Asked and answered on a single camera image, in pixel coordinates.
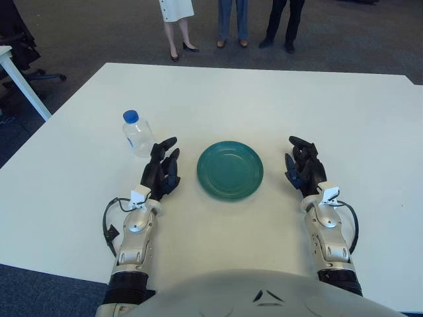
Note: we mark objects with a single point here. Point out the clear bottle with blue cap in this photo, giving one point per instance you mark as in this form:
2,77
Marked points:
137,135

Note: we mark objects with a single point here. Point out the green round plate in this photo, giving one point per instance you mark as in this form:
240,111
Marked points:
230,170

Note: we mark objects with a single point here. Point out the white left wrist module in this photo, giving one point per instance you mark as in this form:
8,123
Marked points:
138,195

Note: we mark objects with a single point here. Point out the person in blue jeans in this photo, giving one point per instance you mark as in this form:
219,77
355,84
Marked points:
228,16

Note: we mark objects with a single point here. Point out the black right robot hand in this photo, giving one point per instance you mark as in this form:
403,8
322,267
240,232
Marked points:
310,171

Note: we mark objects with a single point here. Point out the grey robot torso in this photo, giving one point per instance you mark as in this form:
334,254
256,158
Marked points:
231,294

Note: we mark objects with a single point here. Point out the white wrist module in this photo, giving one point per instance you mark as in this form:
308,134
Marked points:
330,193
138,195

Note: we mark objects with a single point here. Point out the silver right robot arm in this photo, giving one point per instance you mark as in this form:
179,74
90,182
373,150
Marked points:
325,219

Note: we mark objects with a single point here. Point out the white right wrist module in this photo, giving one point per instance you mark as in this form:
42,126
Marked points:
330,193

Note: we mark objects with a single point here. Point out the person in black trousers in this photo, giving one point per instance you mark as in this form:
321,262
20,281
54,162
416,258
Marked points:
281,16

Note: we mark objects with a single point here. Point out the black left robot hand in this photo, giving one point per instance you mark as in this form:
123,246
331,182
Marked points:
155,175

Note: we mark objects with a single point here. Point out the white side table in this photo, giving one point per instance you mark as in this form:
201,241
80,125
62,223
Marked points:
20,82

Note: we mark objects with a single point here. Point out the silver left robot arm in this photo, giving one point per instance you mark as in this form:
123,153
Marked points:
135,228

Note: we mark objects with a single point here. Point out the person in white skirt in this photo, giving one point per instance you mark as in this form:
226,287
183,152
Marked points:
176,13

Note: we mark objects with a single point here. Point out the black office chair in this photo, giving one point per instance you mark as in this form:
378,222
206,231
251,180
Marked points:
20,43

